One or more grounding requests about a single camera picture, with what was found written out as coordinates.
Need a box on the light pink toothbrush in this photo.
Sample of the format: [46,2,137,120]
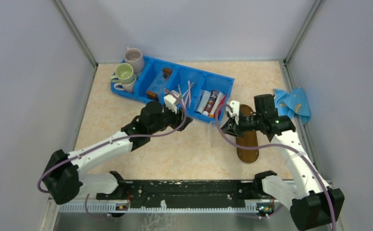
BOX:
[187,81,193,107]

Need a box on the white tube black cap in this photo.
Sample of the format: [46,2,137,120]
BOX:
[196,90,211,114]

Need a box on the blue divided storage bin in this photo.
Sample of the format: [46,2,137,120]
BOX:
[110,56,234,123]

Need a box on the blue crumpled cloth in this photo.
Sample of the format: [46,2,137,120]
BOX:
[273,87,311,124]

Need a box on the brown oval wooden tray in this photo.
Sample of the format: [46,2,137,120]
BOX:
[235,103,259,164]

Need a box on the white ceramic mug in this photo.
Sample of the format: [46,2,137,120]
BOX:
[113,79,137,93]

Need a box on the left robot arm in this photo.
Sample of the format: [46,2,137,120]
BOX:
[37,102,193,205]

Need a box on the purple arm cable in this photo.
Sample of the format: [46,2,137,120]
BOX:
[215,103,337,231]
[38,89,188,194]

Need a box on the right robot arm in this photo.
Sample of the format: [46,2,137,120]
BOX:
[215,94,345,231]

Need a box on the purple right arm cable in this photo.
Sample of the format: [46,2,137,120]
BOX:
[215,103,337,231]

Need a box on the white tube orange cap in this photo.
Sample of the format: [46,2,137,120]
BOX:
[209,92,224,118]

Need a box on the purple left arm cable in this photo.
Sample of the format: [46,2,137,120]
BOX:
[38,89,188,194]

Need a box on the green ceramic mug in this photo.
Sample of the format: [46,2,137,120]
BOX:
[110,63,137,84]

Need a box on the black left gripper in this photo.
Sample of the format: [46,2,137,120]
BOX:
[149,103,193,135]

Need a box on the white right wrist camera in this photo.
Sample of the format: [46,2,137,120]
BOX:
[228,100,240,125]

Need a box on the clear textured acrylic tray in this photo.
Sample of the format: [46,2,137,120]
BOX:
[206,121,230,148]

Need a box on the clear holder with wooden ends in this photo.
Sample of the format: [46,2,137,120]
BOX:
[146,67,173,101]

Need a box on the grey ceramic mug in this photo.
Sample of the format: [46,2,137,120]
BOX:
[124,47,145,73]

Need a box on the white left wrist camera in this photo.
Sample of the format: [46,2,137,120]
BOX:
[164,94,178,114]

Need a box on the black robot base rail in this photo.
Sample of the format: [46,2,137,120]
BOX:
[96,171,271,211]

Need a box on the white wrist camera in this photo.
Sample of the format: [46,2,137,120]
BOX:
[164,94,178,114]
[228,100,240,125]

